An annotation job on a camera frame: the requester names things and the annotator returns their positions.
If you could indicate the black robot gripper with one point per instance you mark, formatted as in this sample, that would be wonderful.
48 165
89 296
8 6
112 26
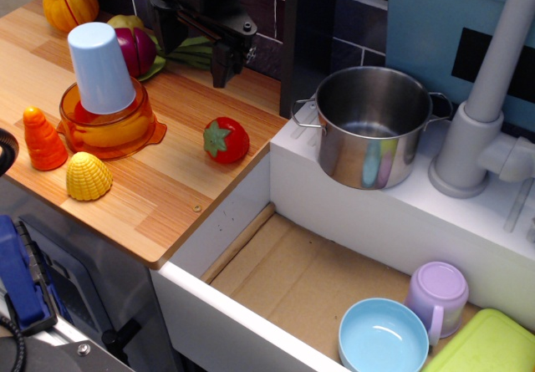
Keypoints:
225 22

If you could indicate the red toy strawberry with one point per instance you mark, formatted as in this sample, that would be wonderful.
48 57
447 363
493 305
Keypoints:
225 140

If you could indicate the stainless steel pot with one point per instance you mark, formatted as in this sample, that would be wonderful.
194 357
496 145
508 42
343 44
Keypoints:
369 121

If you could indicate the green toy leaf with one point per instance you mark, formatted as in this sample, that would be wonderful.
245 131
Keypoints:
194 52

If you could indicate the purple toy onion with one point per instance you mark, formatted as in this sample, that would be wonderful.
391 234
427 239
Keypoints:
138 50

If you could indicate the yellow toy potato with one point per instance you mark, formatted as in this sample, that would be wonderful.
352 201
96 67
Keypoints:
126 21

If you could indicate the light blue plastic cup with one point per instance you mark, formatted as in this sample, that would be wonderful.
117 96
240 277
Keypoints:
103 80

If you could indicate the orange transparent plastic bowl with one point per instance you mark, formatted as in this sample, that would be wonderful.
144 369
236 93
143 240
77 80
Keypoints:
109 137

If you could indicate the orange toy pumpkin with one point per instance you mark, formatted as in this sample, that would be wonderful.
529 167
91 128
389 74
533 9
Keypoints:
66 15

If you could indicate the wooden countertop board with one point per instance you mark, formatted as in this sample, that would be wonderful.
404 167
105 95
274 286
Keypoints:
164 184

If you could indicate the yellow toy corn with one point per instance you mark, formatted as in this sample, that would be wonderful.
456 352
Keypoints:
87 177

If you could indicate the orange toy carrot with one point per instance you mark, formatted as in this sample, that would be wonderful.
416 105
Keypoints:
45 149

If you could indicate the light blue panel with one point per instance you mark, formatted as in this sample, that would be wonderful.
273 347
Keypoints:
441 42

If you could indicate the white toy sink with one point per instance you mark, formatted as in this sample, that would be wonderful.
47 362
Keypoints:
264 281

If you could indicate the grey toy faucet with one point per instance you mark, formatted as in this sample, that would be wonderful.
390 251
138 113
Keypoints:
474 145

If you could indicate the blue clamp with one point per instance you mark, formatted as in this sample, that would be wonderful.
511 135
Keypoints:
30 304

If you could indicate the lilac plastic mug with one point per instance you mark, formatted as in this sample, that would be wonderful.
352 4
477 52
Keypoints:
437 294

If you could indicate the light blue bowl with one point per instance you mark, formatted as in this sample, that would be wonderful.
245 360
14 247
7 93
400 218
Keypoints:
380 334

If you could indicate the lime green plastic plate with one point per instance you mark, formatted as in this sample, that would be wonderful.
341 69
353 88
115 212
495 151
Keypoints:
490 341

